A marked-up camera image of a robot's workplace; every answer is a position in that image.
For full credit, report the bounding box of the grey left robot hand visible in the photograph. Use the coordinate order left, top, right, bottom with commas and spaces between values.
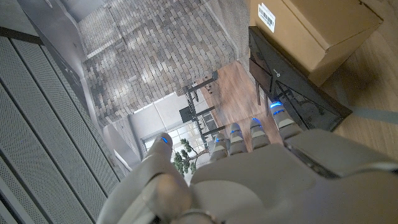
96, 101, 398, 224

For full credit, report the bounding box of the brown cardboard packing box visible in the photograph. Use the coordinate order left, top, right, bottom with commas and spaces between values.
249, 0, 384, 87

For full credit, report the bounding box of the printed office backdrop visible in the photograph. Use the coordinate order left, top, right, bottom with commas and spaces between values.
17, 0, 284, 184

